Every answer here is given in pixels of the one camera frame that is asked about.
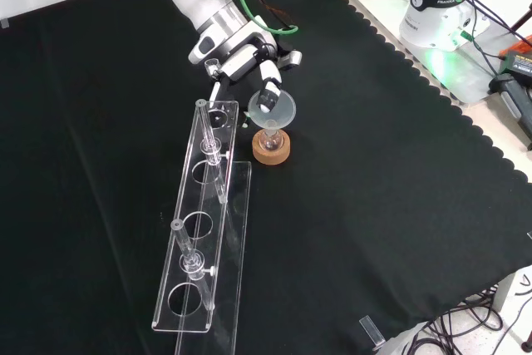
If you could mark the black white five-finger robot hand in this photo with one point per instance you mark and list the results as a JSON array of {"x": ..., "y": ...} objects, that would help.
[{"x": 243, "y": 57}]

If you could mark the translucent plastic funnel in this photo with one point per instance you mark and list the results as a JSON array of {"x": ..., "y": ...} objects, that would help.
[{"x": 286, "y": 116}]

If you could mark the clear glass round-bottom flask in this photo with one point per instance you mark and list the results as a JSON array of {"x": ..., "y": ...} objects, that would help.
[{"x": 272, "y": 142}]

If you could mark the clear acrylic funnel stand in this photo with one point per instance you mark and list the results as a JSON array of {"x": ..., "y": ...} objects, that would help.
[{"x": 183, "y": 247}]

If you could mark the black cloth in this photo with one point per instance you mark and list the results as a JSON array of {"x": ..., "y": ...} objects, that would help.
[{"x": 353, "y": 205}]

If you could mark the black clamp device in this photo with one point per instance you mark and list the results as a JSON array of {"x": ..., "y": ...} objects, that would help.
[{"x": 513, "y": 93}]

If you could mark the black power adapter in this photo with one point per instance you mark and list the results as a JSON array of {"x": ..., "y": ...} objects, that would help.
[{"x": 519, "y": 65}]

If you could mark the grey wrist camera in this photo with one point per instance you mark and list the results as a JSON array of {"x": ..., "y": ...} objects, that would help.
[{"x": 292, "y": 59}]

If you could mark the grey metal base plate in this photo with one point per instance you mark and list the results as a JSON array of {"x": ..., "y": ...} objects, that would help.
[{"x": 465, "y": 72}]

